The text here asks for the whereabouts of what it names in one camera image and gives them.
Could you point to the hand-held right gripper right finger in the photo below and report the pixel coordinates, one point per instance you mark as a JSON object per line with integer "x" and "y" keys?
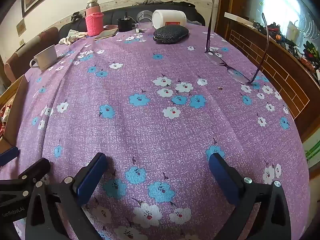
{"x": 222, "y": 180}

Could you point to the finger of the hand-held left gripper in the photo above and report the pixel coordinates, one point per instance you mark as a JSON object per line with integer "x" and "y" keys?
{"x": 8, "y": 156}
{"x": 37, "y": 168}

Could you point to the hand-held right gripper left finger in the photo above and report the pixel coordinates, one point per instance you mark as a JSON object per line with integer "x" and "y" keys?
{"x": 91, "y": 180}

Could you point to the cardboard box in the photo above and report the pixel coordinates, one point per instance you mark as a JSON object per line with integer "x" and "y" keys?
{"x": 15, "y": 110}

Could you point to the purple floral tablecloth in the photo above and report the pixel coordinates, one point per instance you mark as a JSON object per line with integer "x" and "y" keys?
{"x": 150, "y": 130}

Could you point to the green white striped object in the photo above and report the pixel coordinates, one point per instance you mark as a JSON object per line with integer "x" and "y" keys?
{"x": 312, "y": 151}

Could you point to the thin-framed eyeglasses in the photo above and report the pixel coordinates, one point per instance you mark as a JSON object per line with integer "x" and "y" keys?
{"x": 237, "y": 76}

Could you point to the brown armchair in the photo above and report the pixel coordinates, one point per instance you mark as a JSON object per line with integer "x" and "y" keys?
{"x": 25, "y": 52}

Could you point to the white ceramic mug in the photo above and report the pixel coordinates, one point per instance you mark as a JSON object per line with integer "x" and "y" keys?
{"x": 47, "y": 57}

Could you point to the wooden cabinet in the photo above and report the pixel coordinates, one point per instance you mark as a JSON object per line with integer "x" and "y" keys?
{"x": 275, "y": 75}

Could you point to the crumpled white cloth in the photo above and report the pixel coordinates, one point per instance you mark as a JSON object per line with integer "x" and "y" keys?
{"x": 72, "y": 38}

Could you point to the khaki fabric pouch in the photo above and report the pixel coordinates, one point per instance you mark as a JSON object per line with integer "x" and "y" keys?
{"x": 106, "y": 33}

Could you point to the black glasses case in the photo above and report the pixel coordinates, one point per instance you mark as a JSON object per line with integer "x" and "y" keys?
{"x": 170, "y": 35}

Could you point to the black charger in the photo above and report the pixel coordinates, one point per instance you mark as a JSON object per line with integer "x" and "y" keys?
{"x": 75, "y": 17}

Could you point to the pile of assorted tools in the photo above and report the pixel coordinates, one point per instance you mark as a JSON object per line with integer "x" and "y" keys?
{"x": 287, "y": 37}

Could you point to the pink thermos with knitted sleeve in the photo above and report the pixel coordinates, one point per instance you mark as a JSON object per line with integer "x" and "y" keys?
{"x": 94, "y": 22}

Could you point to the small black cup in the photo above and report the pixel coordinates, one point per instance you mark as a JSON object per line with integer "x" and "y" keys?
{"x": 123, "y": 25}

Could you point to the black leather sofa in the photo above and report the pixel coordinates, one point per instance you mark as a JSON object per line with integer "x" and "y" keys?
{"x": 115, "y": 13}

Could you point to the clear glass jar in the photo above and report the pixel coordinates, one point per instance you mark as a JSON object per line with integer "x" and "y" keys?
{"x": 143, "y": 17}

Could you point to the white plastic jar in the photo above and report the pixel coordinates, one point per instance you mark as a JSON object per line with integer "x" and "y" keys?
{"x": 170, "y": 17}

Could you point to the black garment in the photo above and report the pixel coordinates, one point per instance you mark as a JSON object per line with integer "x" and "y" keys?
{"x": 186, "y": 5}

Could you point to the grey garment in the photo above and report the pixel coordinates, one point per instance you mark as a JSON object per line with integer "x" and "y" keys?
{"x": 152, "y": 1}

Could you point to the beige wall plate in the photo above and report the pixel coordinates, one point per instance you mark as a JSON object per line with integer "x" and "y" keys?
{"x": 21, "y": 27}

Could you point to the wall mirror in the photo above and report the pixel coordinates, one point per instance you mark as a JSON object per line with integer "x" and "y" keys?
{"x": 282, "y": 5}

